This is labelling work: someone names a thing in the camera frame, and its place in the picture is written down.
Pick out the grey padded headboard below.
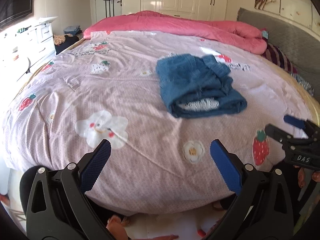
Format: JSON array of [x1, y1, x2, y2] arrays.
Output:
[[237, 8, 319, 100]]

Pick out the blue denim pants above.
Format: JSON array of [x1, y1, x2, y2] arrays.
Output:
[[156, 54, 247, 119]]

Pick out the folded clothes pile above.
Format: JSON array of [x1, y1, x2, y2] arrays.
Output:
[[53, 25, 83, 55]]

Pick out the right hand red nails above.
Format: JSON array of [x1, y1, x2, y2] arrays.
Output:
[[295, 166, 320, 189]]

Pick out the pink strawberry bed sheet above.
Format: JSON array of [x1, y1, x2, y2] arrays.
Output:
[[1, 31, 315, 215]]

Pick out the white dresser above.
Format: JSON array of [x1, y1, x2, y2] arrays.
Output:
[[0, 16, 58, 91]]

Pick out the striped pillow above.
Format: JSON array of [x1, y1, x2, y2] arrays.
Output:
[[262, 43, 298, 74]]

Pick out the black wall television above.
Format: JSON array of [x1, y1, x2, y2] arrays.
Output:
[[1, 0, 34, 29]]

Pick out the pink quilt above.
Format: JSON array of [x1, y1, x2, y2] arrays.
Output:
[[84, 10, 267, 55]]

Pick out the floral wall picture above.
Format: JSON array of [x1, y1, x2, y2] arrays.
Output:
[[254, 0, 319, 34]]

